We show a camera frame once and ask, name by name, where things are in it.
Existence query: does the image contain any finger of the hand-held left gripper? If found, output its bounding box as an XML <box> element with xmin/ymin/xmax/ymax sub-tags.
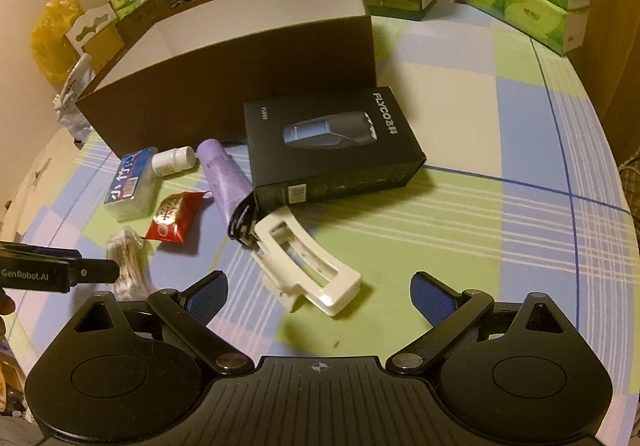
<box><xmin>0</xmin><ymin>241</ymin><xmax>83</xmax><ymax>262</ymax></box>
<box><xmin>69</xmin><ymin>258</ymin><xmax>121</xmax><ymax>285</ymax></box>

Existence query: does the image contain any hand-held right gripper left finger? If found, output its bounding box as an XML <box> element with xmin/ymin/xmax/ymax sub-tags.
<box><xmin>75</xmin><ymin>271</ymin><xmax>253</xmax><ymax>374</ymax></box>

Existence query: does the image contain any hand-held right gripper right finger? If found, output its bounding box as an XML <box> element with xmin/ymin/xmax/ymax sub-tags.
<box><xmin>386</xmin><ymin>271</ymin><xmax>576</xmax><ymax>374</ymax></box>

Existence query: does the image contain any bag of cotton swabs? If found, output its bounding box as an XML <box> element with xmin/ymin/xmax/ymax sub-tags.
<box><xmin>106</xmin><ymin>226</ymin><xmax>157</xmax><ymax>303</ymax></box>

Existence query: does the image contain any black cable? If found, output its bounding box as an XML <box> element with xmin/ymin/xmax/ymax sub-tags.
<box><xmin>227</xmin><ymin>198</ymin><xmax>259</xmax><ymax>250</ymax></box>

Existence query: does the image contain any red snack packet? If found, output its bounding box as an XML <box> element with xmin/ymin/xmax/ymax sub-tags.
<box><xmin>145</xmin><ymin>191</ymin><xmax>211</xmax><ymax>245</ymax></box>

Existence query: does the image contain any white plastic holder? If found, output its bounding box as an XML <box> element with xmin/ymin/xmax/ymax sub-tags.
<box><xmin>250</xmin><ymin>206</ymin><xmax>363</xmax><ymax>317</ymax></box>

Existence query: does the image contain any blue tissue pack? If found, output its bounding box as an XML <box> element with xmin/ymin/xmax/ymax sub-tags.
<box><xmin>103</xmin><ymin>146</ymin><xmax>161</xmax><ymax>222</ymax></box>

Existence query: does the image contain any black shaver box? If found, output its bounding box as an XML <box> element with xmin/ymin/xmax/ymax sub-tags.
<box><xmin>243</xmin><ymin>87</ymin><xmax>427</xmax><ymax>205</ymax></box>

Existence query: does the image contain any white cardboard box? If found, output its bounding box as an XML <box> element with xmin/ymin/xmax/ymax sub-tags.
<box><xmin>75</xmin><ymin>0</ymin><xmax>376</xmax><ymax>161</ymax></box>

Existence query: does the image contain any cream blanket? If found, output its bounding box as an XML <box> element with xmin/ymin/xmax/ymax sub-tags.
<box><xmin>0</xmin><ymin>123</ymin><xmax>108</xmax><ymax>247</ymax></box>

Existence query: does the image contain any small white pill bottle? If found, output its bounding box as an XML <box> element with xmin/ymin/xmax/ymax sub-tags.
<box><xmin>151</xmin><ymin>146</ymin><xmax>196</xmax><ymax>178</ymax></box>

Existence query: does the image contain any clear plastic bag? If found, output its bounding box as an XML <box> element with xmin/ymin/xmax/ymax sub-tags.
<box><xmin>52</xmin><ymin>53</ymin><xmax>96</xmax><ymax>138</ymax></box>

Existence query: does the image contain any yellow plastic bag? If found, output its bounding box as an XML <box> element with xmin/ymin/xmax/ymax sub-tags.
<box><xmin>30</xmin><ymin>0</ymin><xmax>84</xmax><ymax>88</ymax></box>

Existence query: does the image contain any white scalloped cardboard piece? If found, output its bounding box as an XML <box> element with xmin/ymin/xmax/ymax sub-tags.
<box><xmin>65</xmin><ymin>7</ymin><xmax>119</xmax><ymax>48</ymax></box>

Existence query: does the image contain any brown cardboard carton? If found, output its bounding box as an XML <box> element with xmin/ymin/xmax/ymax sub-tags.
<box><xmin>82</xmin><ymin>0</ymin><xmax>174</xmax><ymax>60</ymax></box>

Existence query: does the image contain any small green tissue bundle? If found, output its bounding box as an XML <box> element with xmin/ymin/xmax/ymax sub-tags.
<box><xmin>109</xmin><ymin>0</ymin><xmax>151</xmax><ymax>22</ymax></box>

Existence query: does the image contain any wooden wardrobe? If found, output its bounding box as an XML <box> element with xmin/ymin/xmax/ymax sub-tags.
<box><xmin>566</xmin><ymin>0</ymin><xmax>640</xmax><ymax>168</ymax></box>

